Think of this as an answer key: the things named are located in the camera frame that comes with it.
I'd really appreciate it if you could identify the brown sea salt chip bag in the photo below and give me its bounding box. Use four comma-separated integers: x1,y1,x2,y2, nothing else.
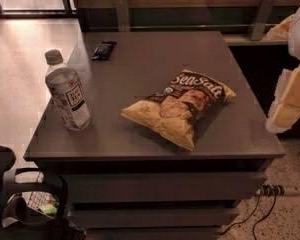
121,69,236,151

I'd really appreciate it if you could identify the clear tea water bottle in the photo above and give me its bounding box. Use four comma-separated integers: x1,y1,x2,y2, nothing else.
45,49,91,131

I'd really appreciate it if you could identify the grey wall shelf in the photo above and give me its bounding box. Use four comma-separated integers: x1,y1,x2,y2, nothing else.
223,34,287,46

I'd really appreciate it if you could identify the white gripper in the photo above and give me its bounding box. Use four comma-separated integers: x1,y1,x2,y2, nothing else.
265,7,300,133

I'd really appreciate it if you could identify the wire mesh basket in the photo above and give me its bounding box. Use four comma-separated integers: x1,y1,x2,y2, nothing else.
26,172,59,217

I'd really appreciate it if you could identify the metal shelf bracket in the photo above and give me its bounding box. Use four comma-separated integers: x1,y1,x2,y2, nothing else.
115,0,130,32
247,0,276,40

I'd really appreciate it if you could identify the dark blue rxbar wrapper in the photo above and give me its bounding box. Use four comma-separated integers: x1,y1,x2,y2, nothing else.
91,41,117,60

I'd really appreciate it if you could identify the left metal shelf bracket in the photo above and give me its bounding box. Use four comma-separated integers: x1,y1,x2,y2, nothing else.
115,0,130,32

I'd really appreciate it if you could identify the black power cable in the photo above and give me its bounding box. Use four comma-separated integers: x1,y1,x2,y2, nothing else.
252,195,278,240
220,194,262,236

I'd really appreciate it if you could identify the grey drawer cabinet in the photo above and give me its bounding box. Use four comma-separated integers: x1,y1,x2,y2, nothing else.
25,32,284,240

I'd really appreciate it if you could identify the white power strip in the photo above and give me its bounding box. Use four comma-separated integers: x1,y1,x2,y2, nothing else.
256,185,300,197

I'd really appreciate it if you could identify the right metal shelf bracket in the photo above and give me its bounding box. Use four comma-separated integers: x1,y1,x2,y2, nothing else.
247,0,276,40

